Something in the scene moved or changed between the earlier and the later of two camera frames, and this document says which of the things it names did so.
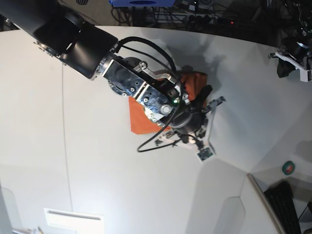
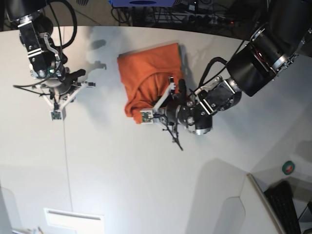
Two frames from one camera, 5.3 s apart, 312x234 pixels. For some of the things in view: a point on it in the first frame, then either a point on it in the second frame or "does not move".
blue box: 142,3 does not move
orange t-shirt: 193,82 to 146,73
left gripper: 194,120 to 61,85
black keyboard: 281,196 does not move
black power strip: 207,20 does not move
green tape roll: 288,167 does not move
